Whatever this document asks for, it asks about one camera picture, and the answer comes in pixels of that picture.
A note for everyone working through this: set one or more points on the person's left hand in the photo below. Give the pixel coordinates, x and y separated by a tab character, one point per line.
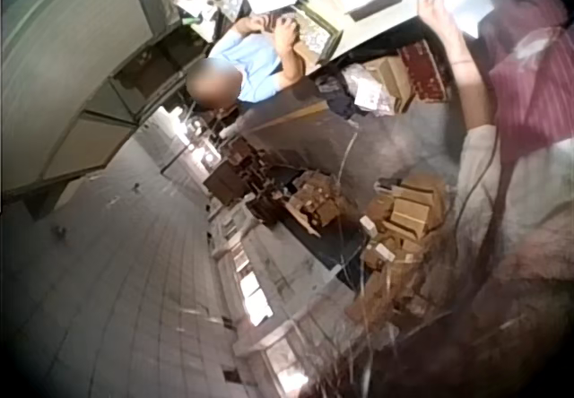
434	17

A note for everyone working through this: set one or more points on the grey work table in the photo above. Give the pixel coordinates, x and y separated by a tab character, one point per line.
381	26

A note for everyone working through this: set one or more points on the red patterned crate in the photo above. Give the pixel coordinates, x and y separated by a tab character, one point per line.
426	71

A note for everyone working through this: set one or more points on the brown cardboard box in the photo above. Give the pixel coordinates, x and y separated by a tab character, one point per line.
390	80

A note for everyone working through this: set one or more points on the clear plastic bag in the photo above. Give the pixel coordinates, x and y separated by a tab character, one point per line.
374	95

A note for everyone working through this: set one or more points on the green framed patterned tray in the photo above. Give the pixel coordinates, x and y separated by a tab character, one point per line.
318	35

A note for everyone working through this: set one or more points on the dark cloth heap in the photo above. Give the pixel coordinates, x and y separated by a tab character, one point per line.
338	95

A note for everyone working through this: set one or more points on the grey panel box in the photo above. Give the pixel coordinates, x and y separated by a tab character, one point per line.
296	129

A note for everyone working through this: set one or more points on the heap of cardboard boxes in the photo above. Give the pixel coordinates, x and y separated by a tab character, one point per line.
410	216
316	203

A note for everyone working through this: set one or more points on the dark brown boxes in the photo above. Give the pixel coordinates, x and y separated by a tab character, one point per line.
233	174

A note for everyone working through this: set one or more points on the long low display shelf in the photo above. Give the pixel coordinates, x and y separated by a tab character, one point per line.
242	254

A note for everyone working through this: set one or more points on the grey metal cabinet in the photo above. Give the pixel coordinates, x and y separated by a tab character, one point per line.
67	80

